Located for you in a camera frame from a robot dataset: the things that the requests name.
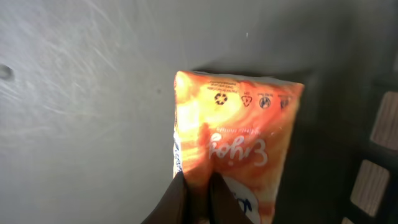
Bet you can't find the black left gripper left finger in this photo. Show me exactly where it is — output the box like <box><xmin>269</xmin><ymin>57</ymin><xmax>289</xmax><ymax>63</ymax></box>
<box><xmin>141</xmin><ymin>172</ymin><xmax>188</xmax><ymax>224</ymax></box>

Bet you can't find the orange snack packet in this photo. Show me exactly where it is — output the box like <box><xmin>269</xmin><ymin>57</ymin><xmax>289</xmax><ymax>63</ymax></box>
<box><xmin>173</xmin><ymin>71</ymin><xmax>304</xmax><ymax>223</ymax></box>

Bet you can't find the grey plastic shopping basket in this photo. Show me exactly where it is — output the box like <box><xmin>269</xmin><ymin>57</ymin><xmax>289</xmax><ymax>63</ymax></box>
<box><xmin>1</xmin><ymin>1</ymin><xmax>397</xmax><ymax>223</ymax></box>

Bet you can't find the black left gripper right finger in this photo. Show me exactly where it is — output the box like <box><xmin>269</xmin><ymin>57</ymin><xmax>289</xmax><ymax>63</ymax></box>
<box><xmin>208</xmin><ymin>173</ymin><xmax>252</xmax><ymax>224</ymax></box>

